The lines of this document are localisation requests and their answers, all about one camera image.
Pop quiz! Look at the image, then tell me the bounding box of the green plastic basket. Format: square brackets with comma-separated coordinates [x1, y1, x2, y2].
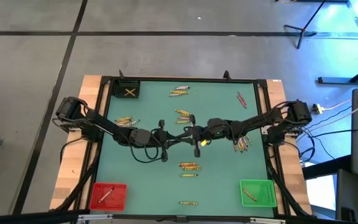
[239, 179, 278, 208]

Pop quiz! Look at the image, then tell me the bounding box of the black plastic basket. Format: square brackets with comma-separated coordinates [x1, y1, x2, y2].
[112, 79, 141, 100]

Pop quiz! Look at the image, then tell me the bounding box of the black floor stand base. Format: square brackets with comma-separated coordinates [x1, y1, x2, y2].
[318, 60, 358, 86]

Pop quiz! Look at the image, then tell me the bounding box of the black metal rig frame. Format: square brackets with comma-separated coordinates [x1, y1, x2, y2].
[50, 70, 312, 224]

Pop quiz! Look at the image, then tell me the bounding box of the grey computer case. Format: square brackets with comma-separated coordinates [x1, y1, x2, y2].
[336, 169, 358, 224]

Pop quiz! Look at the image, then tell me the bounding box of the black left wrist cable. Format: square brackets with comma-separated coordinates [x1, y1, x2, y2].
[130, 136, 165, 164]

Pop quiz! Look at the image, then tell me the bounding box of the silver frame bracket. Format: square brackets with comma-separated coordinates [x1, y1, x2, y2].
[77, 213, 114, 223]
[249, 217, 287, 224]

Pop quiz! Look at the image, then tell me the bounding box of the green table mat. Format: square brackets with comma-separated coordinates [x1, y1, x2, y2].
[95, 80, 275, 218]

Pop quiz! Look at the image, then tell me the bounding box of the red plastic basket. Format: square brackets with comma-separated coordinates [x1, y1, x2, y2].
[89, 182, 128, 212]

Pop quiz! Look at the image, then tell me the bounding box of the black floor beam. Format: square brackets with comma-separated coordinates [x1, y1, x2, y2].
[302, 154, 352, 180]

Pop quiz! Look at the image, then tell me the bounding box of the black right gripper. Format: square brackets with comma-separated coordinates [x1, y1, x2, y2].
[174, 114, 213, 159]

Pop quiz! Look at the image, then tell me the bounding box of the white floor cable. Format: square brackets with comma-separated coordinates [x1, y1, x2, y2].
[321, 93, 358, 111]

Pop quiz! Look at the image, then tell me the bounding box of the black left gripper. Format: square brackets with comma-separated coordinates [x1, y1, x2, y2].
[149, 119, 188, 163]

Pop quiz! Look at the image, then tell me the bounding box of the black floor cable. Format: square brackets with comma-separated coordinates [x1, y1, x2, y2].
[305, 105, 353, 131]

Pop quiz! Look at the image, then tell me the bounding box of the black tripod stand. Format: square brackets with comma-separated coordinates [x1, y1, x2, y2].
[283, 0, 328, 50]

